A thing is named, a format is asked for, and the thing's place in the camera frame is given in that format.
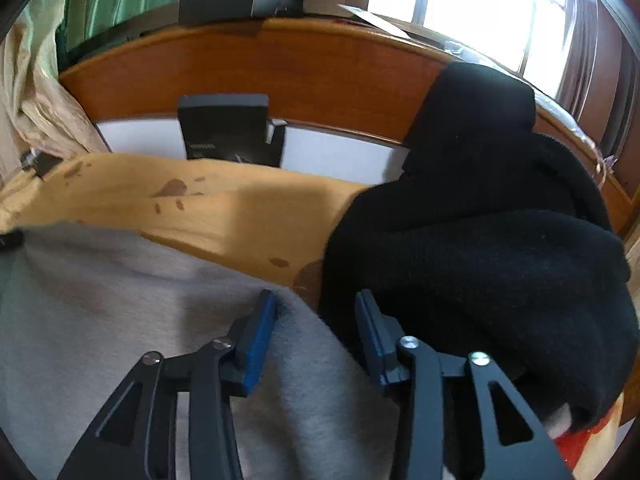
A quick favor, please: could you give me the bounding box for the grey sweatshirt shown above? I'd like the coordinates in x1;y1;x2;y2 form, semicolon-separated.
1;224;397;479

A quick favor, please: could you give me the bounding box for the black knit garment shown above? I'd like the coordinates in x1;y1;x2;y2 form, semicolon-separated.
316;60;640;480

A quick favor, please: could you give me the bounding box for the red cloth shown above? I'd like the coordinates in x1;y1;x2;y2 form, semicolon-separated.
554;394;624;480

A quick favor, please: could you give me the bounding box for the yellow paw-print blanket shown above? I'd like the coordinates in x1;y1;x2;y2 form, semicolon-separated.
1;154;364;307

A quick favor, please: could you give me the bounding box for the black box on bed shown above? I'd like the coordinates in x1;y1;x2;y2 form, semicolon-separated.
178;93;285;168

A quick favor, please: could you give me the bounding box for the beige curtain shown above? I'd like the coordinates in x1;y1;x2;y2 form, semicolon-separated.
1;0;107;183

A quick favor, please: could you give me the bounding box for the wooden headboard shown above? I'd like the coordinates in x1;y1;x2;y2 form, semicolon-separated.
58;16;632;233

